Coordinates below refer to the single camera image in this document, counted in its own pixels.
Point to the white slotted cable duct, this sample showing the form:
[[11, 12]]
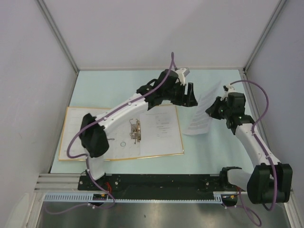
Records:
[[213, 198]]

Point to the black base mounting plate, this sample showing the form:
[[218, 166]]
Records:
[[164, 193]]

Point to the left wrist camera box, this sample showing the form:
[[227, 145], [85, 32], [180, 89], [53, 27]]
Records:
[[182, 73]]

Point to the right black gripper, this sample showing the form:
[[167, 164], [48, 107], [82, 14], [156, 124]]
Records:
[[212, 110]]

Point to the aluminium frame post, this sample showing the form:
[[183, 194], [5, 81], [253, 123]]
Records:
[[271, 22], [57, 34]]

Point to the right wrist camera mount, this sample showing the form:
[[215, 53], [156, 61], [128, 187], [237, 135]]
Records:
[[228, 89]]

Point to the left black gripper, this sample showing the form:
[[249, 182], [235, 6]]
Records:
[[187, 100]]

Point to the aluminium frame rail front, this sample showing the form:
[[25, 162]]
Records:
[[57, 181]]

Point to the aluminium frame post left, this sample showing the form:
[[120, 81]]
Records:
[[57, 34]]

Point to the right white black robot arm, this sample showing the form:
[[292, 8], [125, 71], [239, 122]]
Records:
[[270, 181]]

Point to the yellow lever arch folder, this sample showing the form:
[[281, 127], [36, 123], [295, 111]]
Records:
[[121, 146]]

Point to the white printed paper sheets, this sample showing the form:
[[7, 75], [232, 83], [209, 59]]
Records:
[[160, 132]]

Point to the aluminium frame post right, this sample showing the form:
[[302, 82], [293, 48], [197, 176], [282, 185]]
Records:
[[271, 22]]

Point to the aluminium frame rail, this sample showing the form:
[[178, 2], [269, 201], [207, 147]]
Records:
[[258, 115], [57, 181]]

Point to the aluminium frame rail right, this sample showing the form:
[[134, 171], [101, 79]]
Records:
[[258, 115]]

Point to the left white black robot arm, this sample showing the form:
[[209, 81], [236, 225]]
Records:
[[95, 129]]

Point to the metal lever arch mechanism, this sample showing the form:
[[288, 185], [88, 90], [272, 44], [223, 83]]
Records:
[[135, 132]]

